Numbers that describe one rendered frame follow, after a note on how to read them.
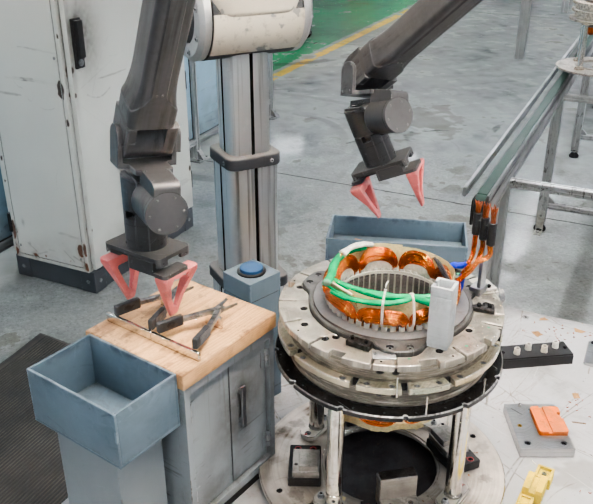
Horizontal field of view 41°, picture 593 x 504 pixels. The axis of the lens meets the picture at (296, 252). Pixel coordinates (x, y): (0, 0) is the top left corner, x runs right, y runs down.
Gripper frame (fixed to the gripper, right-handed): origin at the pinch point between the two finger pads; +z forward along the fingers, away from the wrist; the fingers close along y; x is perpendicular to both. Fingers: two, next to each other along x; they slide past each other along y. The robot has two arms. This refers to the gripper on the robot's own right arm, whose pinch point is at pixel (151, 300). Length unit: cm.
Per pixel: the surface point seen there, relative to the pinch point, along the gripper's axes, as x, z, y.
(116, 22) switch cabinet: 157, -1, -167
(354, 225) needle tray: 48.7, 4.1, 5.5
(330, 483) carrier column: 5.4, 23.6, 27.8
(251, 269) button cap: 23.8, 4.7, 0.0
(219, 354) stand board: -1.2, 3.5, 13.4
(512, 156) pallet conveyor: 183, 30, -10
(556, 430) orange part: 42, 28, 50
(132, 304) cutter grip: -1.6, 0.6, -2.3
